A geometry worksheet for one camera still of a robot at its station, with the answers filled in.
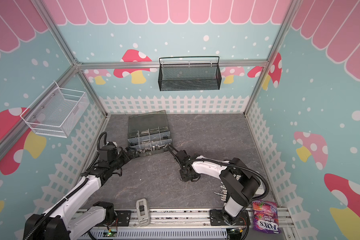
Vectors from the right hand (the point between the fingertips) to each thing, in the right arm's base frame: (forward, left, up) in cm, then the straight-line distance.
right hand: (186, 177), depth 88 cm
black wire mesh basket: (+53, -3, +35) cm, 64 cm away
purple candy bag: (-22, -38, +2) cm, 44 cm away
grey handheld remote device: (-19, +22, +3) cm, 29 cm away
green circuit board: (-28, +37, -2) cm, 46 cm away
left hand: (+9, +31, +10) cm, 34 cm away
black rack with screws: (-9, -21, +1) cm, 22 cm away
